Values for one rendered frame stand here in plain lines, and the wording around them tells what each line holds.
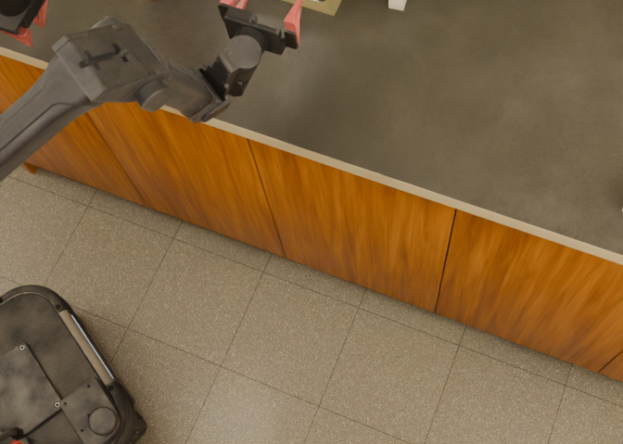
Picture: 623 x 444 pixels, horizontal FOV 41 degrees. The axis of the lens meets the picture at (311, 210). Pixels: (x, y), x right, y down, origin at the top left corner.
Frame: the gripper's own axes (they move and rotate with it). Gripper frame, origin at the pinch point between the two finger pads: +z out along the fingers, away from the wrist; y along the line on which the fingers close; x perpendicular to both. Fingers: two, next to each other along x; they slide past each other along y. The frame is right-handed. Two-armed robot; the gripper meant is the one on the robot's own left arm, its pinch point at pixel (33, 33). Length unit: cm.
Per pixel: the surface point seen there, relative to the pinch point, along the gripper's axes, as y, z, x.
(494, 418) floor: -16, 111, -105
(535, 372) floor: 1, 111, -112
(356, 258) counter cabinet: 4, 78, -59
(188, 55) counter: 13.6, 16.3, -21.4
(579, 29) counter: 45, 17, -93
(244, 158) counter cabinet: 5, 38, -34
